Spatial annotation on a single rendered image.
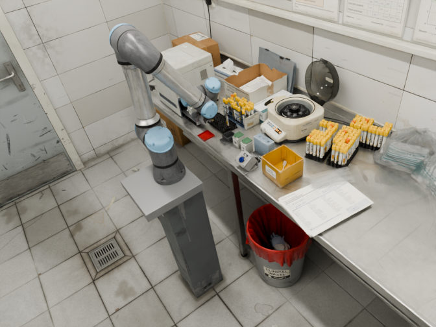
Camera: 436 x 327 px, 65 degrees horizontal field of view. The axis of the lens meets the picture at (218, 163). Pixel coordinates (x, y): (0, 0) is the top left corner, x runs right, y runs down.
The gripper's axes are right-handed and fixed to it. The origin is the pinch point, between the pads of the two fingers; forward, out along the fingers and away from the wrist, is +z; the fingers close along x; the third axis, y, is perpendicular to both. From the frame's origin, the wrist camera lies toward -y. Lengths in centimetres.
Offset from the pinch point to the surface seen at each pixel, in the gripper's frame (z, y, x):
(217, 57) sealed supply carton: 23, -47, 48
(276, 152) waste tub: -29, 44, 7
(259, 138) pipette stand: -25.4, 33.5, 6.8
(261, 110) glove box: -12.3, 16.8, 26.2
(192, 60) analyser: -13.0, -28.1, 10.5
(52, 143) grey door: 120, -95, -73
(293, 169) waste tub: -35, 56, 5
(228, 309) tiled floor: 53, 93, -35
